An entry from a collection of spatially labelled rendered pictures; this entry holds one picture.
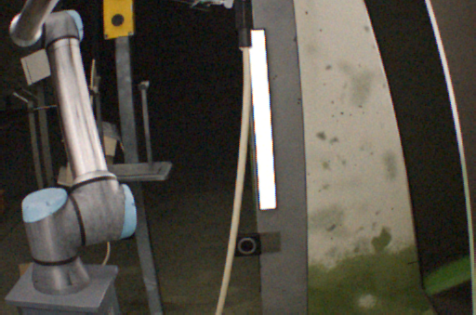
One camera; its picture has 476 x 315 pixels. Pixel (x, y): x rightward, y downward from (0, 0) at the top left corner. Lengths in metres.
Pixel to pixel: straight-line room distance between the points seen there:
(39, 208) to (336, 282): 1.27
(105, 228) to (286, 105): 0.84
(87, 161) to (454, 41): 1.06
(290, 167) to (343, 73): 0.38
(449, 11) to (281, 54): 1.15
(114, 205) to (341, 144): 0.90
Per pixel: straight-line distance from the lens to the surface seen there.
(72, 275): 1.65
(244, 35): 1.37
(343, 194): 2.25
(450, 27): 1.09
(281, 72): 2.14
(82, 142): 1.71
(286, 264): 2.32
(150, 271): 2.59
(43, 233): 1.60
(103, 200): 1.65
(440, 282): 1.93
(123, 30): 2.33
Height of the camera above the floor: 1.33
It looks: 11 degrees down
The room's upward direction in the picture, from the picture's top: 4 degrees counter-clockwise
